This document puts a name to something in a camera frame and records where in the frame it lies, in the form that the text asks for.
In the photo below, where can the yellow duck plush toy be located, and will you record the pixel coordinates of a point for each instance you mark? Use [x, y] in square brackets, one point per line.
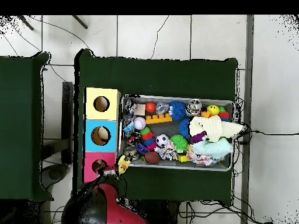
[122, 164]

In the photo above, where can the mint green knitted cloth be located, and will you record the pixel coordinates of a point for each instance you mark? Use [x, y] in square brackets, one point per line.
[212, 148]

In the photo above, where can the cream knitted cloth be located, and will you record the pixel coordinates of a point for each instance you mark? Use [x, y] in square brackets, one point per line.
[215, 127]

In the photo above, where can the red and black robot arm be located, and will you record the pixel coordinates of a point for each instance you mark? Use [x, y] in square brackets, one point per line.
[116, 210]

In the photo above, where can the wooden box with three holes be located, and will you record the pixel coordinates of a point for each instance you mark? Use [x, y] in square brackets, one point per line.
[91, 112]

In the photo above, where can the brown toy football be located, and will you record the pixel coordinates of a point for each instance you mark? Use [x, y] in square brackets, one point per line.
[152, 157]

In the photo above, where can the grey stand base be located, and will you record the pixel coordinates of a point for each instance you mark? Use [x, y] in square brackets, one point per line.
[56, 173]

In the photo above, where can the white baseball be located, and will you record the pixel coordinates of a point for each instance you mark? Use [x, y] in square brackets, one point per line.
[139, 123]

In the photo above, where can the black and white soccer ball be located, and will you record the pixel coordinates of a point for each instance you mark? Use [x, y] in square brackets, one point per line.
[161, 140]

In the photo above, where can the black upright panel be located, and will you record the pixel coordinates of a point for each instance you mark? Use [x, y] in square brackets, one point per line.
[67, 116]

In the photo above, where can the long orange building brick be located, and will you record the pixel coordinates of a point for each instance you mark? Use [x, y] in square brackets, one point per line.
[158, 119]

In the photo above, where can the bright green spiky ball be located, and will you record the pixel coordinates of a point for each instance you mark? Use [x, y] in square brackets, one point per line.
[178, 142]

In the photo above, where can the orange ball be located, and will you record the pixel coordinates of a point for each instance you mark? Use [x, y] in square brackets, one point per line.
[150, 106]

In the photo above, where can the blue spiky toy with eyes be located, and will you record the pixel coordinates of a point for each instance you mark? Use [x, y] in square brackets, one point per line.
[176, 110]

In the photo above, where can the dark green tablecloth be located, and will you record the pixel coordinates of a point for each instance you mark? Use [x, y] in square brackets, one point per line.
[151, 77]
[23, 140]

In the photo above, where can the black stand leg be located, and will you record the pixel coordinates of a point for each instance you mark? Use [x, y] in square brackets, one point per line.
[25, 22]
[80, 22]

